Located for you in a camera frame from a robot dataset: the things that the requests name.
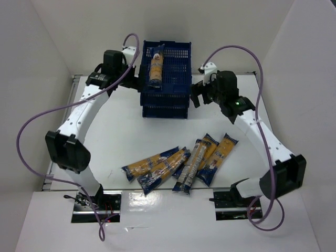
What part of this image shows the blue plastic tray shelf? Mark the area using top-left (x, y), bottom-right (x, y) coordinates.
top-left (138, 40), bottom-right (192, 119)

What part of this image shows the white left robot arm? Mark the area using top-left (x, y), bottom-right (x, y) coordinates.
top-left (45, 47), bottom-right (138, 206)

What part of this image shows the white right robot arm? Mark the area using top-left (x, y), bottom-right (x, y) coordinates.
top-left (191, 71), bottom-right (307, 202)

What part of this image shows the middle yellow spaghetti bag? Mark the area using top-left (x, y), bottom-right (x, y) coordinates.
top-left (197, 133), bottom-right (219, 171)

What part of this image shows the right-most spaghetti bag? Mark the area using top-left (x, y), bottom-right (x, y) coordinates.
top-left (196, 133), bottom-right (239, 187)

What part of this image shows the left-most spaghetti bag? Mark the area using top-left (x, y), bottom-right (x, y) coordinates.
top-left (121, 146), bottom-right (179, 182)

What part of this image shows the white-label spaghetti bag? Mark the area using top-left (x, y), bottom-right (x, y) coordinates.
top-left (172, 139), bottom-right (209, 195)

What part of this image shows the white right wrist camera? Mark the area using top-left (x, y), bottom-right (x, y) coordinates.
top-left (198, 62), bottom-right (217, 86)

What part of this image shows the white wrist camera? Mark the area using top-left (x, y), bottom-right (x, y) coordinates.
top-left (122, 46), bottom-right (139, 65)
top-left (198, 62), bottom-right (217, 86)

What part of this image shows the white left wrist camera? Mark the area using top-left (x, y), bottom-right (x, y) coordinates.
top-left (122, 46), bottom-right (139, 65)

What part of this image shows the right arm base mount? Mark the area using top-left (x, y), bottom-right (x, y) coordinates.
top-left (209, 190), bottom-right (254, 221)

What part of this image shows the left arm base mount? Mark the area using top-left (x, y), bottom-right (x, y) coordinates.
top-left (64, 191), bottom-right (122, 223)

